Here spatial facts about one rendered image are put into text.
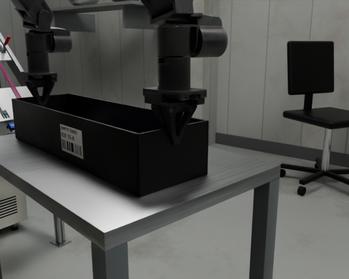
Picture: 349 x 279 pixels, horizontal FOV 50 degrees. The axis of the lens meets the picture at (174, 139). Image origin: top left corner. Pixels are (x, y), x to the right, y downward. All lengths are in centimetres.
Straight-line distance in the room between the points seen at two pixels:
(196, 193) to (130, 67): 424
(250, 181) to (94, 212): 32
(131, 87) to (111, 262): 436
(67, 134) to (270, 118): 313
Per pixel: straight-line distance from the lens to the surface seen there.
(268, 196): 84
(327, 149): 305
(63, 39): 115
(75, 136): 80
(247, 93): 389
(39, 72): 111
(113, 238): 56
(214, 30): 68
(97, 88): 535
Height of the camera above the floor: 105
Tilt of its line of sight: 14 degrees down
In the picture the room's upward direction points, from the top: straight up
